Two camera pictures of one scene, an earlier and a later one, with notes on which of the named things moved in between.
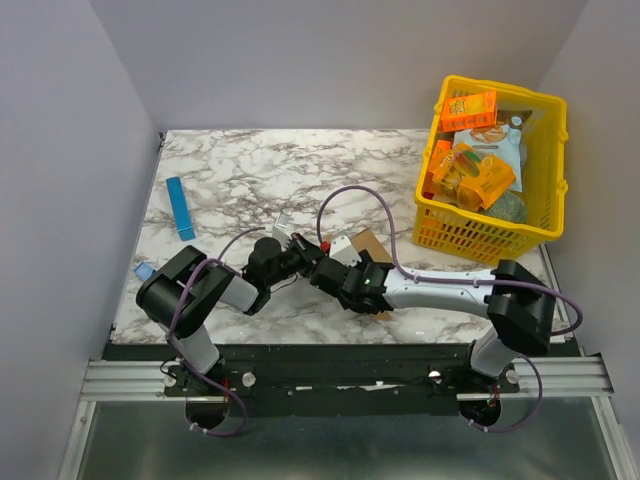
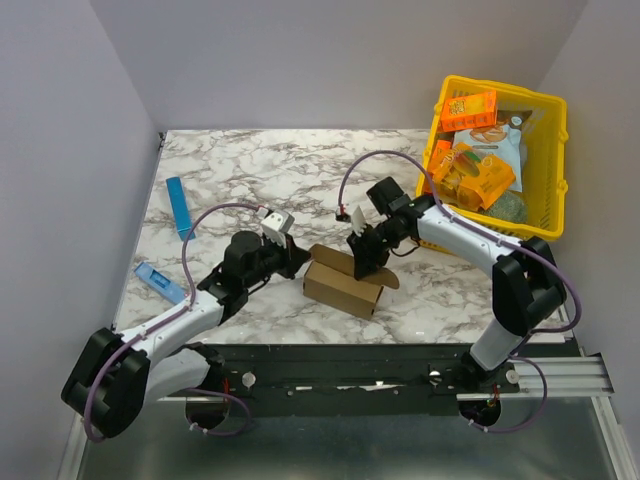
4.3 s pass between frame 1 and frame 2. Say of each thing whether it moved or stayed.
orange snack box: stayed
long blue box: stayed
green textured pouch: stayed
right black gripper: moved
